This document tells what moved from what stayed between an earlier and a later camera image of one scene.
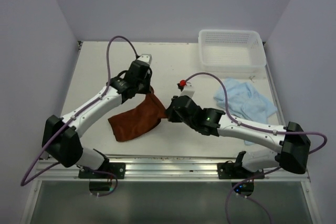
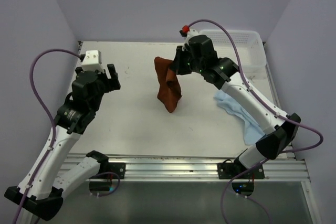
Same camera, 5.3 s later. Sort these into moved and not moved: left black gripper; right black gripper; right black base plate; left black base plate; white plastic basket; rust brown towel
Moved: rust brown towel; left black gripper; right black gripper
Not moved: right black base plate; left black base plate; white plastic basket
